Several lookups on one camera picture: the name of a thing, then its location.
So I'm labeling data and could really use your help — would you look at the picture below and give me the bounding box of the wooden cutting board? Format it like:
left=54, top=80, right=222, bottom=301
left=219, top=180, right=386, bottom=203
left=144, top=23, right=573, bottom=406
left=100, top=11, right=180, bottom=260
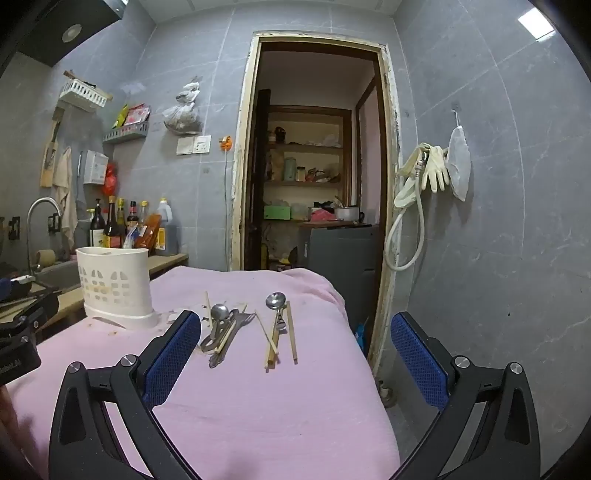
left=40, top=107, right=64, bottom=188

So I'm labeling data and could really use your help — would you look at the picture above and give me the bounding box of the plastic oil jug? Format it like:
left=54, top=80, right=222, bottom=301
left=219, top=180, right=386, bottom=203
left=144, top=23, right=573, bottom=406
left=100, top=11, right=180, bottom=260
left=154, top=198, right=180, bottom=256

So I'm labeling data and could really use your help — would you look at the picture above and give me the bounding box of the chrome faucet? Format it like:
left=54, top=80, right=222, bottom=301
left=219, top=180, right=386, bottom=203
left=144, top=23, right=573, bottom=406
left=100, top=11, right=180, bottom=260
left=26, top=197, right=64, bottom=278

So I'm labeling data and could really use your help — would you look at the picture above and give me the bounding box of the red snack packet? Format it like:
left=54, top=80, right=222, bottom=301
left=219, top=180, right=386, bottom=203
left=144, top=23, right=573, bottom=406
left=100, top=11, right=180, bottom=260
left=126, top=104, right=152, bottom=126

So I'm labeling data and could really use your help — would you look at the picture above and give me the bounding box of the person's left hand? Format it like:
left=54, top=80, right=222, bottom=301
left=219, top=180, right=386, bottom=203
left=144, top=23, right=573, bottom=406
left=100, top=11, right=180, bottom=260
left=0, top=385, right=33, bottom=457

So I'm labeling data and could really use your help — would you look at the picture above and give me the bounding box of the metal fork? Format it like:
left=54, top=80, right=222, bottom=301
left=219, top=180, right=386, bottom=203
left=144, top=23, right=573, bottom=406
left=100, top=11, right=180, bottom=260
left=209, top=311, right=257, bottom=368
left=203, top=308, right=242, bottom=352

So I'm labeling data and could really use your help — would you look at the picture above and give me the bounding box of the white plastic utensil holder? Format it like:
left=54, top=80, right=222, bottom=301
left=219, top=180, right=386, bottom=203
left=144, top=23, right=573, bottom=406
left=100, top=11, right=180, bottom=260
left=76, top=247, right=158, bottom=330

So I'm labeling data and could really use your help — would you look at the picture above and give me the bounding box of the hanging clear plastic bag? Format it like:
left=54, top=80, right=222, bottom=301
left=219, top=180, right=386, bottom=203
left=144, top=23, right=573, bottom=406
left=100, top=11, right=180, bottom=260
left=163, top=82, right=203, bottom=136

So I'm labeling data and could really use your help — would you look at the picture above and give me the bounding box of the steel sink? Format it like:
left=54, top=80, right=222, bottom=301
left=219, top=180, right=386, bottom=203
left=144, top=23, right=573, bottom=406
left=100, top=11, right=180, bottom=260
left=27, top=260, right=85, bottom=297

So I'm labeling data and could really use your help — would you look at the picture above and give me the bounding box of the cream rubber glove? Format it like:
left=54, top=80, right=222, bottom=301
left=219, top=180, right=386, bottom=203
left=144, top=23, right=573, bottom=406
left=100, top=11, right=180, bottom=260
left=421, top=144, right=451, bottom=193

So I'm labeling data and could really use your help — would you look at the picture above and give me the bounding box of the wooden shelf unit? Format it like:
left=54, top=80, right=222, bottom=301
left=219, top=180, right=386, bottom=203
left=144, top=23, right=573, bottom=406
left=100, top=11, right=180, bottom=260
left=262, top=104, right=352, bottom=232

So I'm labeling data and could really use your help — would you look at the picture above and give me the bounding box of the grey cabinet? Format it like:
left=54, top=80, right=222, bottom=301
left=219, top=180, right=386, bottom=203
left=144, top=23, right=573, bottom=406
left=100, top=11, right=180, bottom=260
left=297, top=223, right=382, bottom=336

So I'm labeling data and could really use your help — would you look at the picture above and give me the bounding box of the white wall switch panel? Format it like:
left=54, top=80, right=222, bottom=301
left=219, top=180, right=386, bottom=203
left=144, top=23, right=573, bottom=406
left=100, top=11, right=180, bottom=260
left=176, top=135, right=212, bottom=156

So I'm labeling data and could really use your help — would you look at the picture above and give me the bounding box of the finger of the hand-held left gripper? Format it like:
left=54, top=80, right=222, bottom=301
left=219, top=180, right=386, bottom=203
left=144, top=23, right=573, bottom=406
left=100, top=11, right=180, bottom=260
left=0, top=276, right=34, bottom=300
left=0, top=293, right=61, bottom=340

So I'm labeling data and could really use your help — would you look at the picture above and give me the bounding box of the white wall box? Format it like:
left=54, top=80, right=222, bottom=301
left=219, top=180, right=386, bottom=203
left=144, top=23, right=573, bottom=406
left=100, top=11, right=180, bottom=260
left=82, top=150, right=110, bottom=186

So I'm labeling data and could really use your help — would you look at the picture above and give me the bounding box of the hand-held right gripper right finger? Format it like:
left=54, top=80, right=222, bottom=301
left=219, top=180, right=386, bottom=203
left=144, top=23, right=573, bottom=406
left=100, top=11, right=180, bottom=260
left=390, top=311, right=541, bottom=480

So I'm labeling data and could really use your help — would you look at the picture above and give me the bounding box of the dark bottle white label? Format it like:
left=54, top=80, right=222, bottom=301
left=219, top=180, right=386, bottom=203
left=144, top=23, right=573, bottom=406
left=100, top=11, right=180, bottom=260
left=89, top=198, right=108, bottom=249

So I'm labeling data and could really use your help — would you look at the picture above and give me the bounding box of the white mesh bag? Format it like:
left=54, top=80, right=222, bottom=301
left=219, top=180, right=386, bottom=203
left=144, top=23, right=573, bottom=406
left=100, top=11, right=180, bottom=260
left=445, top=111, right=473, bottom=203

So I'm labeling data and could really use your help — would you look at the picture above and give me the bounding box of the beige hanging towel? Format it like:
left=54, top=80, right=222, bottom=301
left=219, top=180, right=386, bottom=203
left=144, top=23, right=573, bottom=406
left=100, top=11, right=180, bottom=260
left=52, top=146, right=78, bottom=250

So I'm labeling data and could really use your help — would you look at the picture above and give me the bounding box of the pink flower print blanket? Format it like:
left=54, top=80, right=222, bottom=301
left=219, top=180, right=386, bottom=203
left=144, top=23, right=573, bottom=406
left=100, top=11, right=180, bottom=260
left=36, top=267, right=402, bottom=480

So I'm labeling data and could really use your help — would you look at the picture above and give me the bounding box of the white hose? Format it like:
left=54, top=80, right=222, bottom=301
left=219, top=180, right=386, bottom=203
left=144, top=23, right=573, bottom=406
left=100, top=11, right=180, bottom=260
left=384, top=154, right=428, bottom=272

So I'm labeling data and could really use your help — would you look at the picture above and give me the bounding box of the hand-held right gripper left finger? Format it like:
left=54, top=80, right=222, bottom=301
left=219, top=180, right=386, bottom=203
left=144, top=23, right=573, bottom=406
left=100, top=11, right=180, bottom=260
left=48, top=310, right=201, bottom=480

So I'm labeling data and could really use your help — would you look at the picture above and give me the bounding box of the metal spoon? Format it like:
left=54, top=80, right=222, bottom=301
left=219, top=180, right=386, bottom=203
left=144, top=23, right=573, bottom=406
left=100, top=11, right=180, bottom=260
left=265, top=292, right=287, bottom=331
left=201, top=304, right=230, bottom=350

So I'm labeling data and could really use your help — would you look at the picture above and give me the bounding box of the grey wall rack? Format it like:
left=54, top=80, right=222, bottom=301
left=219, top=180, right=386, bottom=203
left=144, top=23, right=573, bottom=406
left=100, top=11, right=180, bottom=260
left=102, top=122, right=151, bottom=144

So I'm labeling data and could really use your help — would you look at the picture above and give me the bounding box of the white basket shelf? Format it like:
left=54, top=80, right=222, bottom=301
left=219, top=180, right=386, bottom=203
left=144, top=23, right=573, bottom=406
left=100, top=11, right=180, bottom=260
left=58, top=78, right=113, bottom=110

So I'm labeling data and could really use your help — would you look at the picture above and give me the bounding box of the worn door frame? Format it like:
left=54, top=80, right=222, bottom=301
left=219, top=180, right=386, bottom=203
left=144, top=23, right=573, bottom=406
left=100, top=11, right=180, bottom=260
left=229, top=31, right=400, bottom=371

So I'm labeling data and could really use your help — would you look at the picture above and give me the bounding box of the black range hood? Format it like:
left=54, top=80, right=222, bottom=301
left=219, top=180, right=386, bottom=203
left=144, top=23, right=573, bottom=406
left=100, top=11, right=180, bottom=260
left=0, top=0, right=123, bottom=68

